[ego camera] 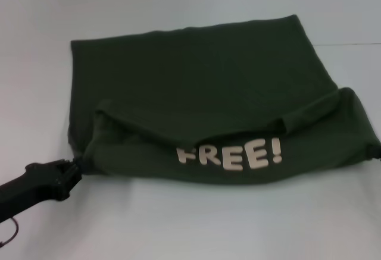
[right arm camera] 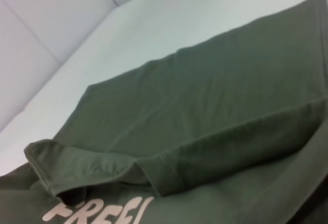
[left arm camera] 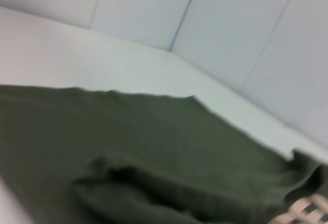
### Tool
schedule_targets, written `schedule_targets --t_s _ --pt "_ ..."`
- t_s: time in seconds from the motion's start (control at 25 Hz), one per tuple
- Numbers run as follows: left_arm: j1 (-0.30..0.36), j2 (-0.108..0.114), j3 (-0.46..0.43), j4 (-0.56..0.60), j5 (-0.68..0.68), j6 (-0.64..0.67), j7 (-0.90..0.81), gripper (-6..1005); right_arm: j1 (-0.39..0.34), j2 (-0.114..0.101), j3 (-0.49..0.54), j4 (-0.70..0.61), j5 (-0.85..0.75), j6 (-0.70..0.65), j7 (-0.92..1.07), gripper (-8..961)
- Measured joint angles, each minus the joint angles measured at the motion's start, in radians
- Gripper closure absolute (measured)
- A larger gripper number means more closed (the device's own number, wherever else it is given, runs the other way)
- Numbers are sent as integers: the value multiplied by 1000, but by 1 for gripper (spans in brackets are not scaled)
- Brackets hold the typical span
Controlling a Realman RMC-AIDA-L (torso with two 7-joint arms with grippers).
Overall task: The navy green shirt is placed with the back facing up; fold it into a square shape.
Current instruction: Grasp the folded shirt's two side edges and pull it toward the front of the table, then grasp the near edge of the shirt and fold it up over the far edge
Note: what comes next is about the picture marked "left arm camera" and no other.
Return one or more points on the dark green shirt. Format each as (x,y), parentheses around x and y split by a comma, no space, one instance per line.
(128,144)

